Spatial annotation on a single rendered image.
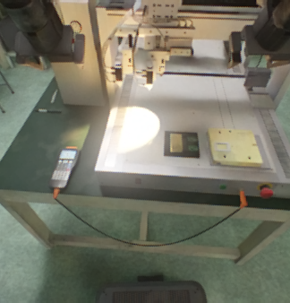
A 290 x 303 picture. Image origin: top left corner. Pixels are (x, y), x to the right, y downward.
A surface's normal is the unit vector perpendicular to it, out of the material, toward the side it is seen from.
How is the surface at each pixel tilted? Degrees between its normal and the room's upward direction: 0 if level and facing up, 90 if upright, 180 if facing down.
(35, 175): 0
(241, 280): 0
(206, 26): 90
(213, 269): 0
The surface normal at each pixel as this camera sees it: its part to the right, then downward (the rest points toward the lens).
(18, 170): 0.00, -0.65
